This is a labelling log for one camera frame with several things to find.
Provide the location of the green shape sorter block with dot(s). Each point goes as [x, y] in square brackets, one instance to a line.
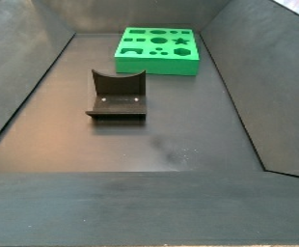
[160, 50]

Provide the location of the black curved fixture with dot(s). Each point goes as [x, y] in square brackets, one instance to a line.
[120, 95]

